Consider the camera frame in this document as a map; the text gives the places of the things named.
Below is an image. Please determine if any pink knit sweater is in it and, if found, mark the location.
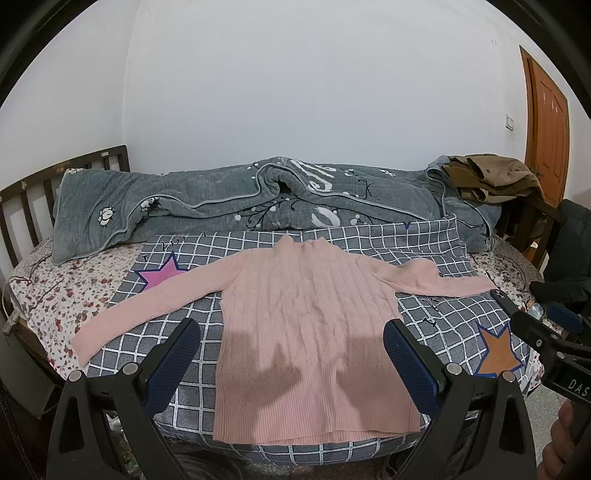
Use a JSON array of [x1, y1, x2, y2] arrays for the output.
[[72, 236, 492, 445]]

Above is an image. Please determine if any dark chair with clothes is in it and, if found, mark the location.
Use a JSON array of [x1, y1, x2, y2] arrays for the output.
[[497, 195, 590, 317]]

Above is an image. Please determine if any brown clothes pile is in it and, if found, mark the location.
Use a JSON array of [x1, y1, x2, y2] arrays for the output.
[[443, 154, 544, 205]]

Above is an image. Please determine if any person's right hand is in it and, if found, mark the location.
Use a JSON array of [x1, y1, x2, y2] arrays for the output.
[[537, 400, 590, 480]]

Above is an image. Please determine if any grey checked quilt with stars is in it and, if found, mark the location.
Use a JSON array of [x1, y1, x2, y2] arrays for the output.
[[72, 218, 529, 466]]

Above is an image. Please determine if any floral bed sheet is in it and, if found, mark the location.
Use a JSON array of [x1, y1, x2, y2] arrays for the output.
[[8, 238, 142, 378]]

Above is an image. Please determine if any grey-green fleece blanket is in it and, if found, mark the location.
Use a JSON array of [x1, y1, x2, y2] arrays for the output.
[[52, 156, 501, 265]]

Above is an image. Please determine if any orange wooden door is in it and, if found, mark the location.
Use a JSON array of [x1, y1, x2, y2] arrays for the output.
[[520, 47, 570, 207]]

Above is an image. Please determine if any dark wooden headboard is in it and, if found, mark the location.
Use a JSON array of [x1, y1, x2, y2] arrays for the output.
[[1, 145, 130, 280]]

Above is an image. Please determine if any white wall switch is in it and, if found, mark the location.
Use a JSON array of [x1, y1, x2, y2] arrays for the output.
[[506, 115, 515, 131]]

